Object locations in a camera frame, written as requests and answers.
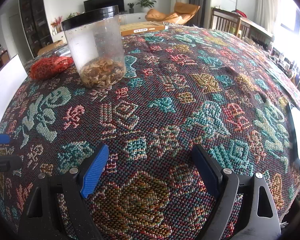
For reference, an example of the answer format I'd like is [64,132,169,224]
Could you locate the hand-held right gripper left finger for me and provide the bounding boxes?
[17,144,110,240]

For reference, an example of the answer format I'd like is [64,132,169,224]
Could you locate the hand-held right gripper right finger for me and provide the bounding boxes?
[191,144,282,240]

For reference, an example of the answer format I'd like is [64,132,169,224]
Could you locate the red mesh bag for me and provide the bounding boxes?
[29,56,73,80]

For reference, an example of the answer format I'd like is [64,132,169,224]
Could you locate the white board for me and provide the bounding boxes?
[0,54,28,133]

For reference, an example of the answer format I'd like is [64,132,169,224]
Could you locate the patterned woven blanket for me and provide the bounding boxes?
[0,25,300,240]

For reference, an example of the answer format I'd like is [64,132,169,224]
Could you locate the wooden chair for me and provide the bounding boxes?
[0,50,10,75]

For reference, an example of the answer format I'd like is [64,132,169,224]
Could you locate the black smartphone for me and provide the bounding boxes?
[286,102,300,172]

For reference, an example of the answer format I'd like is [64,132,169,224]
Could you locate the cardboard box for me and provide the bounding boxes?
[37,41,65,55]

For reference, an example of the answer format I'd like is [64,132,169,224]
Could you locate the silver foil packet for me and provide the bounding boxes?
[54,47,71,57]

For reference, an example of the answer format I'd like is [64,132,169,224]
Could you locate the clear plastic jar black lid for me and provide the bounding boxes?
[61,5,127,88]

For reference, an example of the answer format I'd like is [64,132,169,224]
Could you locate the dark display cabinet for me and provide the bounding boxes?
[18,0,53,58]

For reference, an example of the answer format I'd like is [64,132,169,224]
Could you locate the red flowers in vase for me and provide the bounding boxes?
[51,16,63,34]

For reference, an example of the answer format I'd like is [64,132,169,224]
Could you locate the row of cluttered bottles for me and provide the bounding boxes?
[250,35,300,95]

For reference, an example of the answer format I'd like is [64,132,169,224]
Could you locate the yellow flat box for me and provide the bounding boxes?
[120,21,168,37]

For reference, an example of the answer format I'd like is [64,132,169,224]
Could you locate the wooden crib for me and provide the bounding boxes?
[211,7,275,43]

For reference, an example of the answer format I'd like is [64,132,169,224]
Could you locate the white tv cabinet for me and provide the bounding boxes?
[51,12,150,43]

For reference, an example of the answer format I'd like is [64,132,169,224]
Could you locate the orange lounge chair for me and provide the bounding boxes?
[145,2,200,25]

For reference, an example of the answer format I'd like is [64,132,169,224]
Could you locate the black television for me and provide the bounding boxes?
[84,0,125,13]

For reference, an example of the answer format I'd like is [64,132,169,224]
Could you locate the window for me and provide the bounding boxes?
[280,7,300,33]

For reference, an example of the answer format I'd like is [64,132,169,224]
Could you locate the large green potted plant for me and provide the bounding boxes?
[135,0,157,13]

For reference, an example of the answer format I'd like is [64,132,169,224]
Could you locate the beige curtain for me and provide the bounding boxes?
[255,0,285,30]

